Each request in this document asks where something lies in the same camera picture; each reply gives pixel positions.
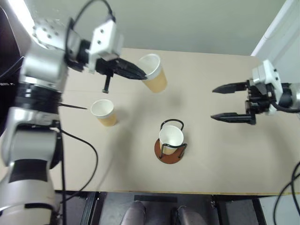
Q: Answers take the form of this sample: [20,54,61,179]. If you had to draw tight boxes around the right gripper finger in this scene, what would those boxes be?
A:
[211,81,250,95]
[210,112,256,125]

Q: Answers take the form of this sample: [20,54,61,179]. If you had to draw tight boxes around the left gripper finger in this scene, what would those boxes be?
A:
[115,68,147,82]
[118,58,148,77]

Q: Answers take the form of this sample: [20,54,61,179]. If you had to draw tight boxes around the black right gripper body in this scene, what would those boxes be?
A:
[244,79,277,115]

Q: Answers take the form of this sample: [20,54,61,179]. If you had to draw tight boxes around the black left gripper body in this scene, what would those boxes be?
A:
[95,55,123,94]

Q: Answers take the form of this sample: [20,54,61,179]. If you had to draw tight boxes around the brown paper cup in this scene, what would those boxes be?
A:
[138,53,168,94]
[90,99,118,128]
[158,125,185,156]

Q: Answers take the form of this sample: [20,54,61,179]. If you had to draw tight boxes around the dark curved panel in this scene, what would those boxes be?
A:
[0,4,25,82]

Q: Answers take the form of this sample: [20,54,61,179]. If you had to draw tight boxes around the grey rounded shape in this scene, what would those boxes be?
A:
[175,205,205,225]
[122,201,147,225]

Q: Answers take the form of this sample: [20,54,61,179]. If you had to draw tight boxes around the black flat bar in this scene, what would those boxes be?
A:
[134,195,178,203]

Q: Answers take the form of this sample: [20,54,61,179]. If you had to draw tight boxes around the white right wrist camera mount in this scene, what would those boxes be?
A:
[252,60,283,115]

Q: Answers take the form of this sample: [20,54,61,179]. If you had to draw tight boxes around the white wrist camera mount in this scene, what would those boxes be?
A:
[88,20,124,75]
[252,60,283,115]

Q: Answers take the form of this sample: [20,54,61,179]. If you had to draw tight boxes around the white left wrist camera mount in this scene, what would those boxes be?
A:
[88,20,124,75]

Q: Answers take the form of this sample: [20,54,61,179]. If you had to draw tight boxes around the thin black strap end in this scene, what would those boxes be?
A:
[59,102,88,111]

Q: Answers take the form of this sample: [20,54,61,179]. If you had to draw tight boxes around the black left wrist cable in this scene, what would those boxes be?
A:
[67,0,117,64]

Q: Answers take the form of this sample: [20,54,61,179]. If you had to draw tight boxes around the white door frame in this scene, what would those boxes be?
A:
[250,0,300,57]

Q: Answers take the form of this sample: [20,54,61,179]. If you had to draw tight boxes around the black wire cup holder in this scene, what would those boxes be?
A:
[154,119,188,165]

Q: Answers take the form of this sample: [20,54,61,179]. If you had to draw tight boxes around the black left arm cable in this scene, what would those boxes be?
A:
[52,120,99,225]

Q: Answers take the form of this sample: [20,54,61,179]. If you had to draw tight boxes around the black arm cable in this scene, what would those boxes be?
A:
[52,120,99,225]
[272,161,300,225]

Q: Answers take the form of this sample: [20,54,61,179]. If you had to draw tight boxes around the black table frame leg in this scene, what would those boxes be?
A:
[79,191,100,225]
[210,194,267,225]

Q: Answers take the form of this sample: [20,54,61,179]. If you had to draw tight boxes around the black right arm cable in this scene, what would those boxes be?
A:
[272,161,300,225]

